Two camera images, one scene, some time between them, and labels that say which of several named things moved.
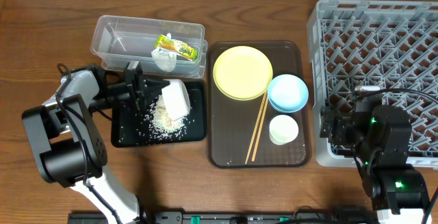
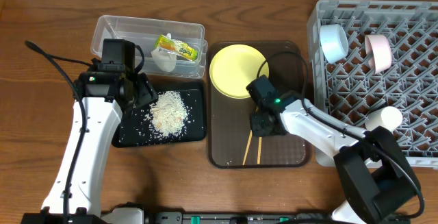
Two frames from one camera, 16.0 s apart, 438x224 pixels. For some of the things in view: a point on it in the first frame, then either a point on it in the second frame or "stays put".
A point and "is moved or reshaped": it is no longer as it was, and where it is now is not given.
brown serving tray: [232, 122] stays put
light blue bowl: [287, 93] → [334, 41]
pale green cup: [282, 129] is moved or reshaped
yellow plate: [243, 73] stays put
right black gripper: [328, 122] → [261, 122]
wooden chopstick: [259, 129] is moved or reshaped
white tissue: [164, 59] stays put
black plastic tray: [133, 127] stays put
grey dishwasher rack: [391, 45] stays put
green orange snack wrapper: [165, 42] stays put
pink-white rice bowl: [176, 98] → [378, 51]
